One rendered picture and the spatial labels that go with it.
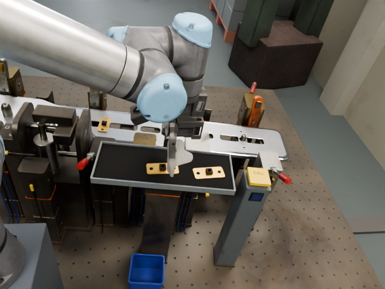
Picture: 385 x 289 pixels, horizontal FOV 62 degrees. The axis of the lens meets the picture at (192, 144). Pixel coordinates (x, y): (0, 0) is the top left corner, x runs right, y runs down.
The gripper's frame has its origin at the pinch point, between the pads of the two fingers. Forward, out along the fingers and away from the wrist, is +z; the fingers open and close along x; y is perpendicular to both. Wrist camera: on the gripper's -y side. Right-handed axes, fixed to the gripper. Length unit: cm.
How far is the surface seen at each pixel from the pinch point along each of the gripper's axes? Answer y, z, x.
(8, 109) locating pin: -49, 18, 42
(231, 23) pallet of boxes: 134, 97, 334
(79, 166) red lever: -21.3, 5.7, 2.3
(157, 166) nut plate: -1.4, 4.9, 0.9
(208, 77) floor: 87, 121, 241
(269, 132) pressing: 49, 21, 33
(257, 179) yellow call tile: 25.4, 5.2, -4.9
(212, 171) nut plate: 13.0, 4.0, -2.4
